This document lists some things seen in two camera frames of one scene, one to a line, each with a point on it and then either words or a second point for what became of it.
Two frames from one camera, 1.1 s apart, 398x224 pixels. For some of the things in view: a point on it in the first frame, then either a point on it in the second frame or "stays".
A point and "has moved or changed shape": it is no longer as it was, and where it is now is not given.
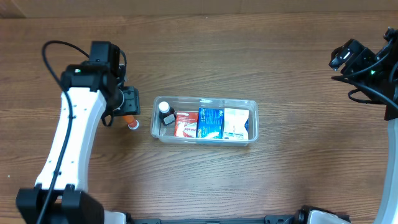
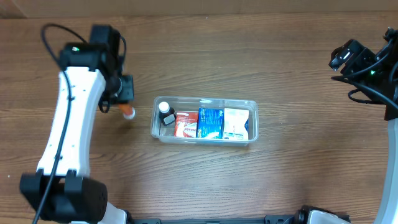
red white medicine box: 186,124 stays
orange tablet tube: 133,124 has moved or changed shape
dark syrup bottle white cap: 166,114 stays
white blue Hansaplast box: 236,124 stays
